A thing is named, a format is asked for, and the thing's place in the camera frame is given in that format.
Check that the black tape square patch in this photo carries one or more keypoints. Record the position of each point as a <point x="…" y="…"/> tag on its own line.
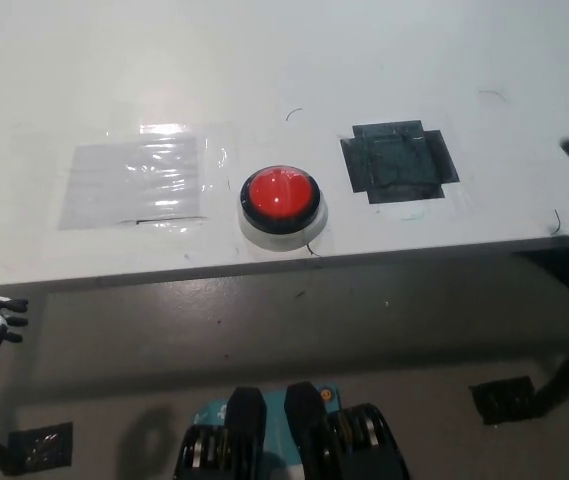
<point x="398" y="161"/>

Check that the red dome push button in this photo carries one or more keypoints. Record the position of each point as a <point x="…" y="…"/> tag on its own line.
<point x="280" y="205"/>

